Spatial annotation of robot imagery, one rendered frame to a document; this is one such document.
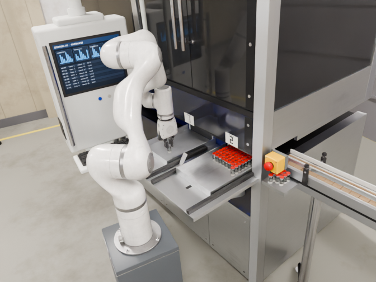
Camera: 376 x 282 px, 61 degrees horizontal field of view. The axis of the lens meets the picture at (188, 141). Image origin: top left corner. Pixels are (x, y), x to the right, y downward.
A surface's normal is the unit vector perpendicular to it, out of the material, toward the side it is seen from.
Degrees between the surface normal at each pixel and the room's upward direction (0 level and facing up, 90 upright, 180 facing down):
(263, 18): 90
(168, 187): 0
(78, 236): 0
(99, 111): 90
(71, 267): 0
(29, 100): 90
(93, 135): 90
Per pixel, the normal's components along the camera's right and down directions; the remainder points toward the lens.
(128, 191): 0.25, -0.58
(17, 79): 0.43, 0.42
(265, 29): -0.79, 0.36
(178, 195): -0.07, -0.86
